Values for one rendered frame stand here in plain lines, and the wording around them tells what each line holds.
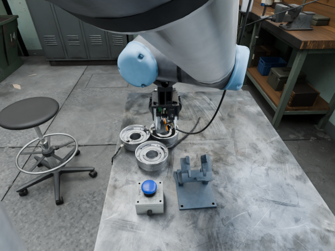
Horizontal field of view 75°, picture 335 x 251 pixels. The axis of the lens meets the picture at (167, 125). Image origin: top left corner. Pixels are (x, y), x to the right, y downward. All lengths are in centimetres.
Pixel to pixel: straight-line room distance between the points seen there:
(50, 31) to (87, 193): 255
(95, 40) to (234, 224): 320
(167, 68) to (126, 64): 7
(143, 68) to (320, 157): 201
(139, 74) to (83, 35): 316
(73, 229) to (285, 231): 125
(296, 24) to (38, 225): 238
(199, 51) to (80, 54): 349
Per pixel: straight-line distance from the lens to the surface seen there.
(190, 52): 16
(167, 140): 75
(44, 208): 176
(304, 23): 223
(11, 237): 23
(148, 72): 38
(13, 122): 145
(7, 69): 387
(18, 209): 184
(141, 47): 39
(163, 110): 59
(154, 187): 56
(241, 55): 37
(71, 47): 364
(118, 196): 65
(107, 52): 351
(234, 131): 87
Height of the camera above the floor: 133
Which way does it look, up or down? 38 degrees down
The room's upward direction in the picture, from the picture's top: straight up
